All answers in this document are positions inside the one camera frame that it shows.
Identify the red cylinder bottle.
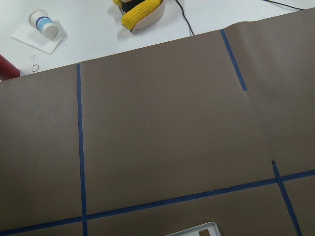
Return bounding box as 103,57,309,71
0,55,20,81

